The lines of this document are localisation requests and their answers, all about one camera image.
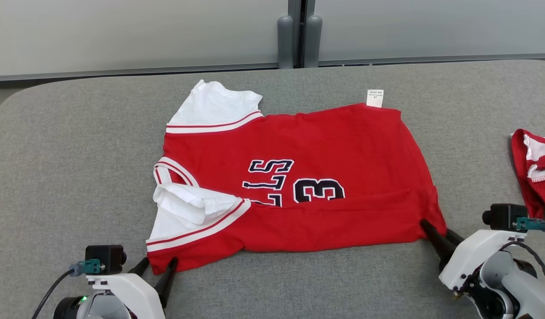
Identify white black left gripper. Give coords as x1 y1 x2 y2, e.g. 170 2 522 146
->
53 257 179 319

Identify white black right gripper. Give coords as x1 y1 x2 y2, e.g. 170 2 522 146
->
420 218 527 291

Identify red shorts with white stripe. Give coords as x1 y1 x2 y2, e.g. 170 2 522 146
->
510 128 545 221

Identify red white basketball jersey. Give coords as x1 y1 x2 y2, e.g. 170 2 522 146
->
146 80 448 275

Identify grey fabric sofa cushion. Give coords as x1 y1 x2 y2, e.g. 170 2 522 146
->
0 60 545 319

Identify grey vertical partition mullion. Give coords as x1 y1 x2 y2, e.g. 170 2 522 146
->
288 0 316 67

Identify teal left cable connector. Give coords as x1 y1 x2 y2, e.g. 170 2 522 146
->
70 259 102 276

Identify teal cable connector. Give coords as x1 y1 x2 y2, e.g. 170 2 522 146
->
515 217 545 232
70 259 102 276

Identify teal right cable connector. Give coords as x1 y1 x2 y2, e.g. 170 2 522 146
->
515 217 545 232

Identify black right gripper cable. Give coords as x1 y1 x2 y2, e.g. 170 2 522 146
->
498 241 545 306

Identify black left camera cable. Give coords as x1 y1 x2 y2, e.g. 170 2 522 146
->
31 268 73 319

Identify grey wall base rail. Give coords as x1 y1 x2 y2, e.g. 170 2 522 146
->
0 62 279 82
319 53 545 67

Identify grey rounded post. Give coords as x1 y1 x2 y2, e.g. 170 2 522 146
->
304 16 323 68
278 16 295 69

